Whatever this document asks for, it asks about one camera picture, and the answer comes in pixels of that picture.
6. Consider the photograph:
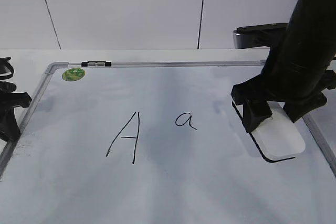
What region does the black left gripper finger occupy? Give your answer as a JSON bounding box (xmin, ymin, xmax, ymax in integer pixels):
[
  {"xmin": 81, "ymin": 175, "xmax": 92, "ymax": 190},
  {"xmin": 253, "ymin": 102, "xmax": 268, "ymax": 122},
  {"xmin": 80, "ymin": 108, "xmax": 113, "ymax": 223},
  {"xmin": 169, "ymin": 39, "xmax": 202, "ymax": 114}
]
[{"xmin": 1, "ymin": 108, "xmax": 20, "ymax": 142}]

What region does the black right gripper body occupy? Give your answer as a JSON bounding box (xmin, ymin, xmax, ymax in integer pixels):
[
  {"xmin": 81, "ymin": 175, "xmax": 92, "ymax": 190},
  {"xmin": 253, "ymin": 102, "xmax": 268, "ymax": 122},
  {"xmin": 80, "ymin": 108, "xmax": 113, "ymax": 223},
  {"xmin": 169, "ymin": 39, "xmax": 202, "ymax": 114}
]
[{"xmin": 232, "ymin": 0, "xmax": 335, "ymax": 105}]

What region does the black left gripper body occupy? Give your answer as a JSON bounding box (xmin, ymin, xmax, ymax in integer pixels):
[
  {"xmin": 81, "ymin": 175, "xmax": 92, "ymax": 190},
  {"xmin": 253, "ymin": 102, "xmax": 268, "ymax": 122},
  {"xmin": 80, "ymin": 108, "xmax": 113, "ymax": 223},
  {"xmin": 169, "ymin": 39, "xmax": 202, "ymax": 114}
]
[{"xmin": 1, "ymin": 57, "xmax": 32, "ymax": 109}]

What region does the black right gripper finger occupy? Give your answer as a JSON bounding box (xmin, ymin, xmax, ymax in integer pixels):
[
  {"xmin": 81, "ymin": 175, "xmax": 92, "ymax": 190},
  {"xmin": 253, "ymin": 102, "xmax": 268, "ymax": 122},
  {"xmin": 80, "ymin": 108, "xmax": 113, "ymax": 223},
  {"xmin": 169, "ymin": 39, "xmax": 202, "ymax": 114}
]
[
  {"xmin": 283, "ymin": 92, "xmax": 327, "ymax": 122},
  {"xmin": 243, "ymin": 100, "xmax": 272, "ymax": 133}
]

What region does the white whiteboard eraser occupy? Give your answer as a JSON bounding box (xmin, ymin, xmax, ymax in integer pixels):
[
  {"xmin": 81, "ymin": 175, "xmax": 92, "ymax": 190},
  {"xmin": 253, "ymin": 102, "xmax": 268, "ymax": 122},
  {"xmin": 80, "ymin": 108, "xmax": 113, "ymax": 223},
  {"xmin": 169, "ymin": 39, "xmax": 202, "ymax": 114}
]
[{"xmin": 231, "ymin": 102, "xmax": 306, "ymax": 164}]

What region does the black clear marker clip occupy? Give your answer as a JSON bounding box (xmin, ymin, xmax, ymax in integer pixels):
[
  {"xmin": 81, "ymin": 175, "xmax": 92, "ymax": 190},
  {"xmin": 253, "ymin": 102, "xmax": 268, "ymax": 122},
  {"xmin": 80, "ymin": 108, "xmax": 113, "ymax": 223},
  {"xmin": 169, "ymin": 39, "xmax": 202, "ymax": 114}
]
[{"xmin": 81, "ymin": 61, "xmax": 112, "ymax": 67}]

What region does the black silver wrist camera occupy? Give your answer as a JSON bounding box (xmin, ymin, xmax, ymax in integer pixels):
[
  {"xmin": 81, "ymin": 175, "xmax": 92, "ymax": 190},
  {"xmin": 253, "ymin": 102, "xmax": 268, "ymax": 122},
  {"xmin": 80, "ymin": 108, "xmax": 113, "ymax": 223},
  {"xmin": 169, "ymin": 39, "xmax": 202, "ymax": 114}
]
[{"xmin": 233, "ymin": 23, "xmax": 288, "ymax": 49}]

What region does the white whiteboard with aluminium frame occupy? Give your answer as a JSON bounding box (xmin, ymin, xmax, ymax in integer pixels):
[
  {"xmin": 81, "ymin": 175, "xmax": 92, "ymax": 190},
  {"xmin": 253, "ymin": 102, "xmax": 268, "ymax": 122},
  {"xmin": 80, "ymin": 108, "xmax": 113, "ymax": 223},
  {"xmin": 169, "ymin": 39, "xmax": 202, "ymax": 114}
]
[{"xmin": 1, "ymin": 61, "xmax": 335, "ymax": 223}]

